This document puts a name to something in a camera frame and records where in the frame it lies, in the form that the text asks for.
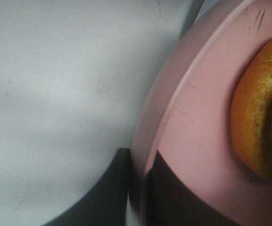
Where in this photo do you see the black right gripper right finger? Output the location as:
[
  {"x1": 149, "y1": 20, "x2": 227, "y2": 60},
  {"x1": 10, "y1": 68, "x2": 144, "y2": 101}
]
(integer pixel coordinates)
[{"x1": 143, "y1": 152, "x2": 238, "y2": 226}]

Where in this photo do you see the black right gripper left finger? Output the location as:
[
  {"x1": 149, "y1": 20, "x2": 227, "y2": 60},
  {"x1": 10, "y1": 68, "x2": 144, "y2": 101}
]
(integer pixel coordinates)
[{"x1": 46, "y1": 148, "x2": 130, "y2": 226}]

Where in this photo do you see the pink round plate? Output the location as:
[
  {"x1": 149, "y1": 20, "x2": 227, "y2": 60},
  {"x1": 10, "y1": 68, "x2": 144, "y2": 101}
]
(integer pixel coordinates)
[{"x1": 130, "y1": 0, "x2": 272, "y2": 226}]

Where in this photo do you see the burger with lettuce and tomato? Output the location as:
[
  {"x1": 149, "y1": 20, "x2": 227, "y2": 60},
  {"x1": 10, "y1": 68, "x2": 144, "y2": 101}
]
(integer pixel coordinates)
[{"x1": 230, "y1": 38, "x2": 272, "y2": 178}]

